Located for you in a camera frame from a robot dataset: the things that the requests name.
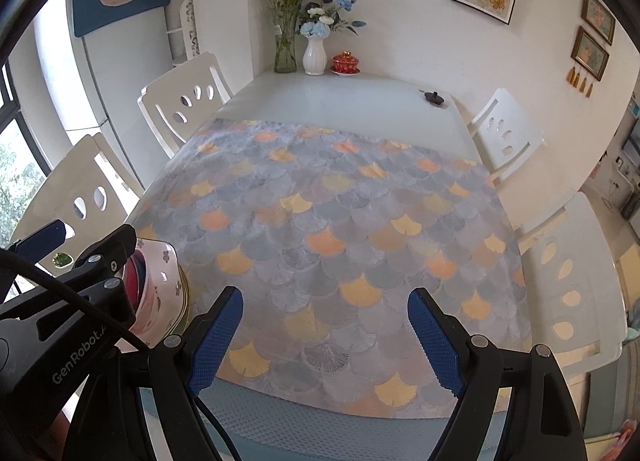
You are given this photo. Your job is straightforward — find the yellow tassel wall hanging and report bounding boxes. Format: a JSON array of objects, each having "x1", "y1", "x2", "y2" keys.
[{"x1": 566, "y1": 67, "x2": 597, "y2": 98}]

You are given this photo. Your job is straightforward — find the white carved rack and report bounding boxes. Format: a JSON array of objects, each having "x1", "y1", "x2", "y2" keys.
[{"x1": 172, "y1": 0, "x2": 203, "y2": 66}]

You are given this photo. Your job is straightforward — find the small framed wall picture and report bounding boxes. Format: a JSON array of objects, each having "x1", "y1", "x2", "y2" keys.
[
  {"x1": 571, "y1": 26, "x2": 610, "y2": 82},
  {"x1": 581, "y1": 0, "x2": 617, "y2": 46}
]

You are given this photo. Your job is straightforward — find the white dining chair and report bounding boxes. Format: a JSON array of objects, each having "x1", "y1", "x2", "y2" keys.
[
  {"x1": 515, "y1": 191, "x2": 628, "y2": 377},
  {"x1": 137, "y1": 52, "x2": 233, "y2": 159},
  {"x1": 465, "y1": 88, "x2": 546, "y2": 186},
  {"x1": 10, "y1": 133, "x2": 146, "y2": 282}
]

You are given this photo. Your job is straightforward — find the wall shelf unit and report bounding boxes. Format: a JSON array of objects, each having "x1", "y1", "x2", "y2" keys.
[{"x1": 595, "y1": 96, "x2": 640, "y2": 222}]

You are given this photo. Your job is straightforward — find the red lidded teacup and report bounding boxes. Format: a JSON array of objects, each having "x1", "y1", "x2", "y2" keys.
[{"x1": 330, "y1": 52, "x2": 362, "y2": 76}]

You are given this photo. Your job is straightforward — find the green cabinet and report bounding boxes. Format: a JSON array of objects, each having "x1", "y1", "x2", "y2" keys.
[{"x1": 585, "y1": 356, "x2": 640, "y2": 442}]

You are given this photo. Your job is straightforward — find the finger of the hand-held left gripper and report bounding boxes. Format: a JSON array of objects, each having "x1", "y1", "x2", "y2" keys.
[
  {"x1": 30, "y1": 224, "x2": 138, "y2": 302},
  {"x1": 7, "y1": 220, "x2": 68, "y2": 262}
]

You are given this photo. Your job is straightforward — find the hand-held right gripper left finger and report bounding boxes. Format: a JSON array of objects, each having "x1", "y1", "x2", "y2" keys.
[{"x1": 62, "y1": 286, "x2": 244, "y2": 461}]

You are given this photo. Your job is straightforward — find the white refrigerator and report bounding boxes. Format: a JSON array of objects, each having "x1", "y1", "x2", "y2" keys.
[{"x1": 32, "y1": 0, "x2": 173, "y2": 182}]

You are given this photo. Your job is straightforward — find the glass vase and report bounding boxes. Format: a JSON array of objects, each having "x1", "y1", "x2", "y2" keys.
[{"x1": 271, "y1": 6, "x2": 299, "y2": 74}]

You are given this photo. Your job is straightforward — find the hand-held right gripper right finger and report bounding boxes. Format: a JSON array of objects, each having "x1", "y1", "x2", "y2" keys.
[{"x1": 407, "y1": 287, "x2": 588, "y2": 461}]

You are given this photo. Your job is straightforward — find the blue artificial flowers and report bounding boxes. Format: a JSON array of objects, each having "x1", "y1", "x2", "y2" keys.
[{"x1": 298, "y1": 0, "x2": 367, "y2": 39}]

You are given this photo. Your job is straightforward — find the fan-patterned tablecloth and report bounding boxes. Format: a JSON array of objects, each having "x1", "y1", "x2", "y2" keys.
[{"x1": 122, "y1": 118, "x2": 533, "y2": 417}]

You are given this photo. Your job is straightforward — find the white ceramic vase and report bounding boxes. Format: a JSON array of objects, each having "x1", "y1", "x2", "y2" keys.
[{"x1": 302, "y1": 36, "x2": 328, "y2": 76}]

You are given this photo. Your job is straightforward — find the white hexagonal plate tree print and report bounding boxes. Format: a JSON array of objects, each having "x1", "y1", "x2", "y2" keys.
[{"x1": 132, "y1": 238, "x2": 188, "y2": 337}]

